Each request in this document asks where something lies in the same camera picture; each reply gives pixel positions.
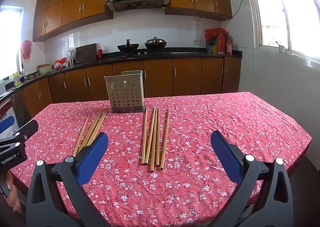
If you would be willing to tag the black wok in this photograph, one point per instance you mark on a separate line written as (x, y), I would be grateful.
(128, 46)

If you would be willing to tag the large bright window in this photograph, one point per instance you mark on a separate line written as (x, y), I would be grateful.
(287, 12)

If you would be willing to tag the dark pot with lid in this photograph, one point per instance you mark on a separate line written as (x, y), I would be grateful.
(155, 43)

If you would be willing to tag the wooden lower cabinets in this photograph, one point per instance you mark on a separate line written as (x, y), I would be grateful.
(187, 77)

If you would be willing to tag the yellow and blue box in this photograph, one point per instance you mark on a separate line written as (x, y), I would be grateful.
(212, 49)

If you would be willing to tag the person's left hand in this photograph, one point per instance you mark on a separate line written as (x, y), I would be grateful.
(13, 202)

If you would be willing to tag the dark cutting board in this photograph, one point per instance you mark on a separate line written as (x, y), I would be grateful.
(86, 53)

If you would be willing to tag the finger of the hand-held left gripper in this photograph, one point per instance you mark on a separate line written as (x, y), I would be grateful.
(6, 123)
(27, 129)

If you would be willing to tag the large red bottle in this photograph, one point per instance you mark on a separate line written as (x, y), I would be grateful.
(221, 44)

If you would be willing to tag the green basin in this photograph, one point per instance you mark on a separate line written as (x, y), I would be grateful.
(45, 69)

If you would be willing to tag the metal faucet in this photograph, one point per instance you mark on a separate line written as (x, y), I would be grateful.
(23, 71)

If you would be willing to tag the red and white bag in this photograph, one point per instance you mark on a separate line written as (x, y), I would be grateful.
(61, 63)

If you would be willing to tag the black gas stove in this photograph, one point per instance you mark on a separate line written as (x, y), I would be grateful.
(145, 53)

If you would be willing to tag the perforated green utensil holder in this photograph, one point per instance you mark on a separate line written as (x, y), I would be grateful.
(125, 92)

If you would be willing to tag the small red bottle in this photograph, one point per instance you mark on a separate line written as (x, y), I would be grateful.
(100, 53)

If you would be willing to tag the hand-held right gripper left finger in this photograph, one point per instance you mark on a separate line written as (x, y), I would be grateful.
(92, 157)

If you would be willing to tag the black kitchen countertop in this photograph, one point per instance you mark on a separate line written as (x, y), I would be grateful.
(185, 54)

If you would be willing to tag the red floral tablecloth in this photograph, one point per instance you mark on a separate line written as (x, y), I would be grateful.
(190, 192)

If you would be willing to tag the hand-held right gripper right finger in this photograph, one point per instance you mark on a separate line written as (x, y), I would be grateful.
(226, 157)

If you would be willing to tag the yellow detergent bottle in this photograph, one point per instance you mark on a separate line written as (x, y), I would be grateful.
(17, 79)

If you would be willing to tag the hanging red plastic bag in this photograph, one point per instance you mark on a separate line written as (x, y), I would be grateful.
(26, 49)

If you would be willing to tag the slim red bottle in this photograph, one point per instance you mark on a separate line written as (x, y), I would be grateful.
(229, 46)

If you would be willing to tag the white wall socket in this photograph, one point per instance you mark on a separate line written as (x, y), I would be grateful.
(197, 41)

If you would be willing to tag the small window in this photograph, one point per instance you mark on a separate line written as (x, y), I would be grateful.
(10, 42)

